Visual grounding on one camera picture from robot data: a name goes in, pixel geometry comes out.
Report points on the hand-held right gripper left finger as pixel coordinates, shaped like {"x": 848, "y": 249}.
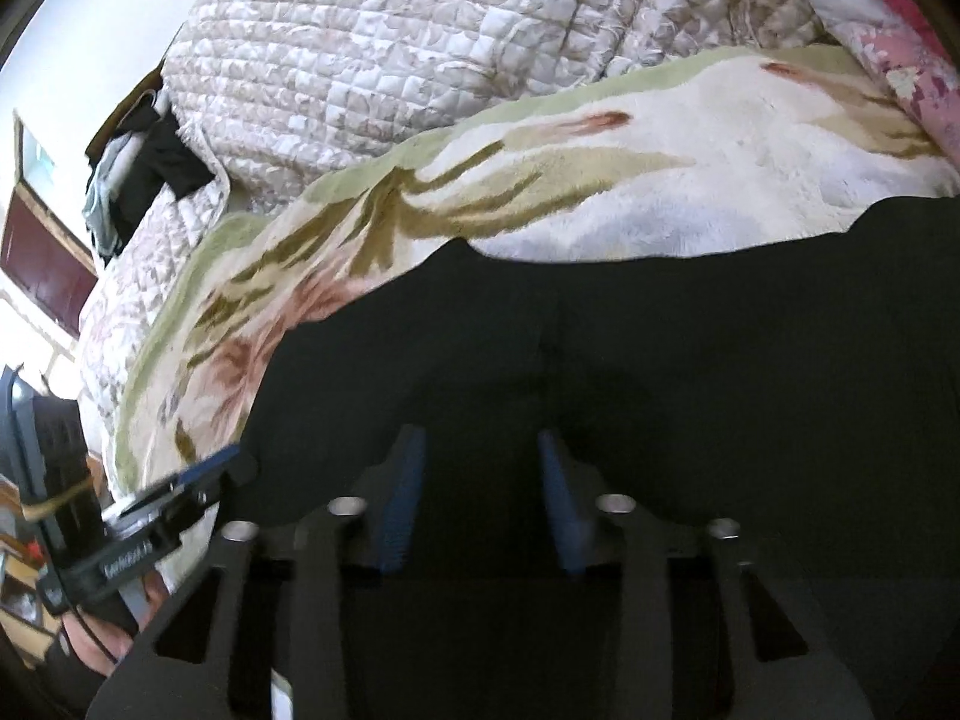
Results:
{"x": 397, "y": 510}

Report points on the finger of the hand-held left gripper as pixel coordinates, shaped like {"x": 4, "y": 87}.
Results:
{"x": 176, "y": 506}
{"x": 204, "y": 469}

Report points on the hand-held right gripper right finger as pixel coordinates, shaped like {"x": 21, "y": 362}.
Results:
{"x": 562, "y": 510}

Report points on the black pants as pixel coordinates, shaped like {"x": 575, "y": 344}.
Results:
{"x": 675, "y": 352}

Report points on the person's left hand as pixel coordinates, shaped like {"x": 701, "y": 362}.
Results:
{"x": 97, "y": 641}

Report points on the dark red cabinet door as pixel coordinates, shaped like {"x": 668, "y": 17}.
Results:
{"x": 41, "y": 262}

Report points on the light blue cloth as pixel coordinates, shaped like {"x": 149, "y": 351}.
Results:
{"x": 101, "y": 202}

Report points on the black garment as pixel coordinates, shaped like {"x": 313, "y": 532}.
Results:
{"x": 169, "y": 161}

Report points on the cream floral fleece blanket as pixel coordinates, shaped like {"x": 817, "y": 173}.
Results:
{"x": 600, "y": 165}

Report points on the dark wooden headboard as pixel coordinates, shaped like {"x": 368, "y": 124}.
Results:
{"x": 120, "y": 114}

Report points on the quilted beige bedspread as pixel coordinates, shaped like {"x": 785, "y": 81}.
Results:
{"x": 375, "y": 52}

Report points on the pink floral quilt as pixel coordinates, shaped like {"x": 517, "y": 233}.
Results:
{"x": 900, "y": 75}

